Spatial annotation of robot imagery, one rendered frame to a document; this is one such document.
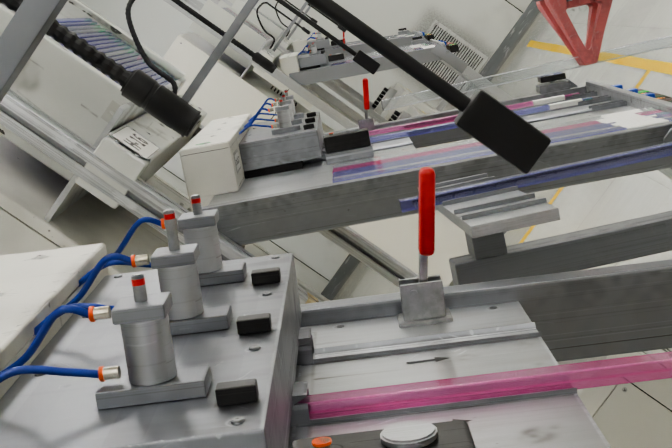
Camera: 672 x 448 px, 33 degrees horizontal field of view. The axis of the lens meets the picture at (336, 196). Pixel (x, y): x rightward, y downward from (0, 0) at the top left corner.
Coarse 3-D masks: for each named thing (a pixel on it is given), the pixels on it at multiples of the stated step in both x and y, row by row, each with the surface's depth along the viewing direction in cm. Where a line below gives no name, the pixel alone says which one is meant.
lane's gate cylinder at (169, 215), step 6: (168, 210) 62; (168, 216) 62; (174, 216) 62; (168, 222) 62; (174, 222) 62; (168, 228) 62; (174, 228) 62; (168, 234) 62; (174, 234) 62; (168, 240) 62; (174, 240) 62; (168, 246) 62; (174, 246) 62
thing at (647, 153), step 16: (592, 160) 104; (608, 160) 104; (624, 160) 104; (640, 160) 104; (512, 176) 104; (528, 176) 104; (544, 176) 104; (560, 176) 104; (448, 192) 104; (464, 192) 104; (480, 192) 104; (400, 208) 105; (416, 208) 104
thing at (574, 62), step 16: (624, 48) 114; (640, 48) 114; (656, 48) 114; (544, 64) 114; (560, 64) 114; (576, 64) 114; (480, 80) 114; (496, 80) 114; (512, 80) 114; (400, 96) 114; (416, 96) 114; (432, 96) 114
